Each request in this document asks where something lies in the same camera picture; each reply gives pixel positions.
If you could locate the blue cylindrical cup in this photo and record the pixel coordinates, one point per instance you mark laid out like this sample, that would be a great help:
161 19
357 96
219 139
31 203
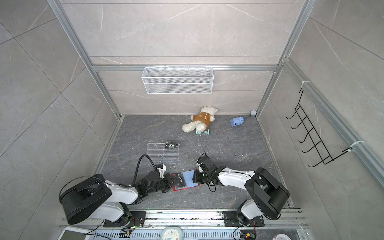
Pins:
237 121

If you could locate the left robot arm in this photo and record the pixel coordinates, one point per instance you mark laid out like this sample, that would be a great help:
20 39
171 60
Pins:
99 198

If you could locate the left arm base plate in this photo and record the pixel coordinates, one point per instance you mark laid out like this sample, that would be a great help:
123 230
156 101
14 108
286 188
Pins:
131 219

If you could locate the white teddy bear orange shirt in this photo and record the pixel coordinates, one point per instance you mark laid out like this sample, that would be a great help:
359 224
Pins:
201 121

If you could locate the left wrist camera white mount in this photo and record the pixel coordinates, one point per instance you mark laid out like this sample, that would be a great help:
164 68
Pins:
161 169

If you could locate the white round timer device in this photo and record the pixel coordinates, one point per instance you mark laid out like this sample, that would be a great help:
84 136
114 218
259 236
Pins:
172 233

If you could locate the black VIP credit card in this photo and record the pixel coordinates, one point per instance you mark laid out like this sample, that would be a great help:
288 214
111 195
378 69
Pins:
171 145

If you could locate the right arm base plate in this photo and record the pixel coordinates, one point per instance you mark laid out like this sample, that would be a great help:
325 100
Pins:
234 219

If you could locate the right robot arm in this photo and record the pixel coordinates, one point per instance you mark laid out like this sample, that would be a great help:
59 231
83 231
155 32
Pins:
268 195

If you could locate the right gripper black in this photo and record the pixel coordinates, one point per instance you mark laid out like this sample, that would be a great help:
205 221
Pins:
195 177

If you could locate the white wire mesh basket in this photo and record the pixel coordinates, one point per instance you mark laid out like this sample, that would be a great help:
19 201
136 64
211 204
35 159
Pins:
178 80

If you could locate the clear acrylic organizer tray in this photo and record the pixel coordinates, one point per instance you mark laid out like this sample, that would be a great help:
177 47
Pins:
162 156

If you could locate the white tablet device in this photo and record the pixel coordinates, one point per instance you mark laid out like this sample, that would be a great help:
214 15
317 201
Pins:
73 233

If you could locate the teal small dumbbell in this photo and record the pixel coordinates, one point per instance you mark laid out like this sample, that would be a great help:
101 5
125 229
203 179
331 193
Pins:
206 131

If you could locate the red leather card holder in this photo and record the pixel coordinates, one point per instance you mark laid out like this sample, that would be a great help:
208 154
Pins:
188 176

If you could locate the black wire hook rack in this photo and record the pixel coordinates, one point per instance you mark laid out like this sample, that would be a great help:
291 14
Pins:
313 136

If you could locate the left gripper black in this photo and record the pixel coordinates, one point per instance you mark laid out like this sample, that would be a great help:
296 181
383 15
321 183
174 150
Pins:
167 177

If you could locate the pink white round object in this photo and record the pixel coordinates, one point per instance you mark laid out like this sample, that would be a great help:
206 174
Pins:
281 237

